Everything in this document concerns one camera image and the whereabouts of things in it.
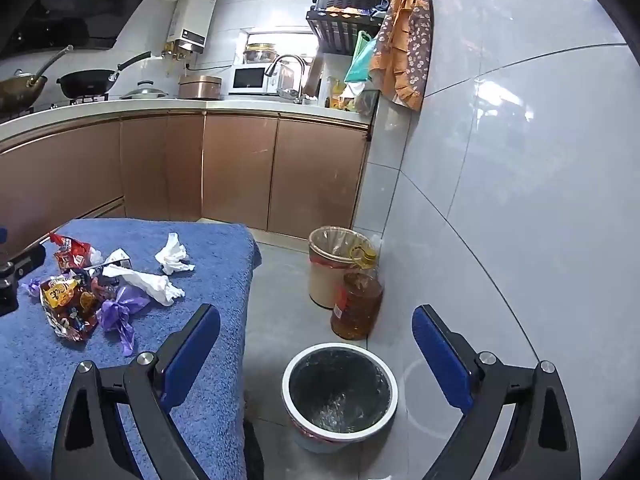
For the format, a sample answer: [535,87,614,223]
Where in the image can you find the white water heater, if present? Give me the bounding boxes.
[165,0,218,56]

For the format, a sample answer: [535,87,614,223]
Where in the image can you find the white bin with black liner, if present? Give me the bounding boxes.
[281,342,400,453]

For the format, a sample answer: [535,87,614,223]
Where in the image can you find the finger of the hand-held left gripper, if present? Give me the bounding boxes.
[0,280,21,317]
[0,242,47,286]

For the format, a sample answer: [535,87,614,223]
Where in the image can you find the crumpled white tissue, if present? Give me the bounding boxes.
[154,232,196,276]

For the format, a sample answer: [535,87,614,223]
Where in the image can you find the small white carton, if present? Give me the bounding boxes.
[102,247,133,271]

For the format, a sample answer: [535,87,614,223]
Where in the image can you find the steel wok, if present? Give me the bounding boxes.
[0,45,74,113]

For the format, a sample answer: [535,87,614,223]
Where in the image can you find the yellow bottle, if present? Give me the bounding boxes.
[326,77,348,110]

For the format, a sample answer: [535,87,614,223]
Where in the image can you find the orange snack packet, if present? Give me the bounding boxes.
[39,275,103,343]

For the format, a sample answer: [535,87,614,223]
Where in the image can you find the green plastic bag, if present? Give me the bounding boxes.
[344,30,378,83]

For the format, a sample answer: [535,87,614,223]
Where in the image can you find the long white tissue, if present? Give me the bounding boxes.
[102,265,186,307]

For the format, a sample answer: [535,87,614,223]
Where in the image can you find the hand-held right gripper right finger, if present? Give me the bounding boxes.
[411,304,581,480]

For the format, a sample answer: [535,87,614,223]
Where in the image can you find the glass pot lid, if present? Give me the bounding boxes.
[120,80,168,101]

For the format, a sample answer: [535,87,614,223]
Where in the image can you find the blue towel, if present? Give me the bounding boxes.
[0,217,263,480]

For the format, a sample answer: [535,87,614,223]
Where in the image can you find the white kitchen countertop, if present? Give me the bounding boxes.
[0,95,375,153]

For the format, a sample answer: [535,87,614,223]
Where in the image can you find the purple plastic bag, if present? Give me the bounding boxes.
[96,285,152,357]

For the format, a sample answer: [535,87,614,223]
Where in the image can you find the steel pot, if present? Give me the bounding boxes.
[242,42,281,66]

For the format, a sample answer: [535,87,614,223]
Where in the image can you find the brown rice cooker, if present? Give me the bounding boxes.
[178,74,222,101]

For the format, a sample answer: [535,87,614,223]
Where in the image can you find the brown kitchen base cabinet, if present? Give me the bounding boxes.
[0,110,373,261]

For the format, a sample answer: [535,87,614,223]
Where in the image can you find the black wall rack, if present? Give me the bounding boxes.
[306,0,396,53]

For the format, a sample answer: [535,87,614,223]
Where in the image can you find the black range hood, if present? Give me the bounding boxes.
[0,0,171,58]

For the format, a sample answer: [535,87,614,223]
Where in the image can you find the white microwave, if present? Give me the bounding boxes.
[228,62,296,97]

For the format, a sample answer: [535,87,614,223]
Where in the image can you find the red snack wrapper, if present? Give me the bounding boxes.
[49,233,94,274]

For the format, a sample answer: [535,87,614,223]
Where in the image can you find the orange floral apron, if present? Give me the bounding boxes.
[370,0,433,112]

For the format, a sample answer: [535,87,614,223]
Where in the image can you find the beige bin with clear liner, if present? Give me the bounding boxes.
[307,226,373,310]

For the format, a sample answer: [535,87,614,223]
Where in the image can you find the large cooking oil bottle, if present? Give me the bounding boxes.
[330,245,385,342]

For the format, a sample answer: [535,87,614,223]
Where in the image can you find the black frying pan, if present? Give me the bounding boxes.
[56,51,152,100]

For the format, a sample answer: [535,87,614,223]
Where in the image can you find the gas stove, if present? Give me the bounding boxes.
[0,95,110,117]

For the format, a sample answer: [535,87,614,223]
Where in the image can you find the steel kitchen faucet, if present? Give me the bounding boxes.
[264,53,306,103]

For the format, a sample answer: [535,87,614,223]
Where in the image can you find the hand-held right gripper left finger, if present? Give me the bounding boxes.
[50,302,222,480]

